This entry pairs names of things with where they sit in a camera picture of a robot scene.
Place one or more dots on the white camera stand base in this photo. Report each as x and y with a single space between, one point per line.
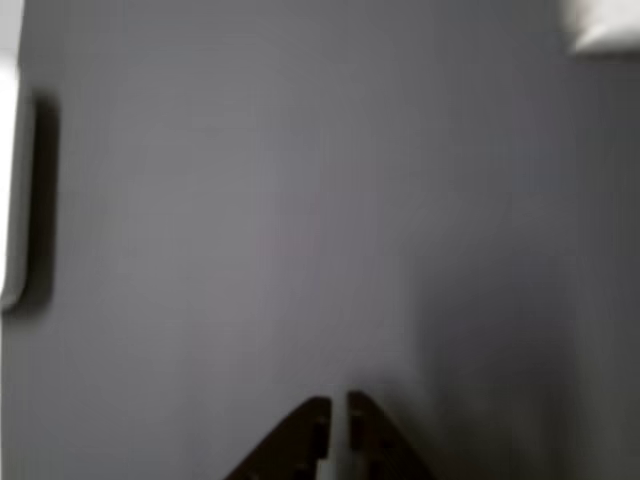
12 225

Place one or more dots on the white block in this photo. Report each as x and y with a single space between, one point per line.
605 30

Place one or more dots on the grey table mat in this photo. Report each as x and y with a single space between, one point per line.
250 200

